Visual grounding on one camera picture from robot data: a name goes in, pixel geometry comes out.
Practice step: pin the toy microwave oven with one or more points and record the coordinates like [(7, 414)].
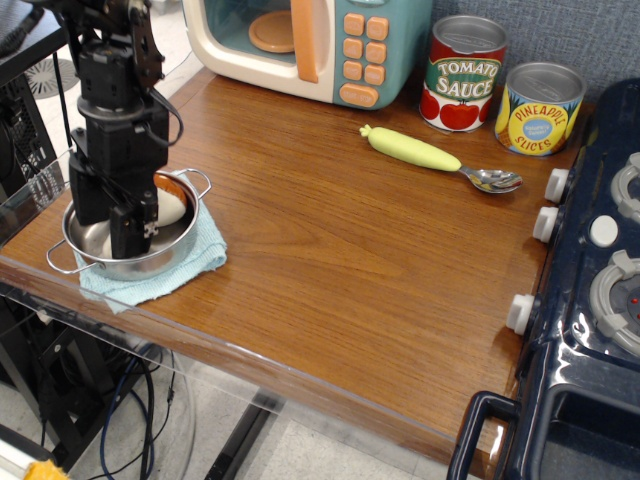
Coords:
[(357, 54)]

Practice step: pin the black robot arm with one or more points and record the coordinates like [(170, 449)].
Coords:
[(84, 20)]

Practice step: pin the tomato sauce can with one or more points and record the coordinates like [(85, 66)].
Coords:
[(464, 63)]

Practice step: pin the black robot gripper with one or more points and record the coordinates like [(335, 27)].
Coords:
[(124, 143)]

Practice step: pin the spoon with green handle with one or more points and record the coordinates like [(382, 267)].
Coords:
[(421, 154)]

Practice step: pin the pineapple slices can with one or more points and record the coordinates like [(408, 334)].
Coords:
[(539, 107)]

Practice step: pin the light blue cloth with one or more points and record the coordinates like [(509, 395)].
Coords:
[(208, 253)]

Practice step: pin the black table frame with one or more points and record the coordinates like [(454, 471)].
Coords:
[(69, 379)]

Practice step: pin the stainless steel pot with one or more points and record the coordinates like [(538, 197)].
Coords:
[(168, 248)]

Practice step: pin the white stove knob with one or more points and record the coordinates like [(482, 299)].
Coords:
[(519, 313), (556, 185), (545, 224)]

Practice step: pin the white plush mushroom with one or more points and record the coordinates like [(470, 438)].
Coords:
[(172, 200)]

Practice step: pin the dark blue toy stove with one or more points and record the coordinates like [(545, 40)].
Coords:
[(576, 411)]

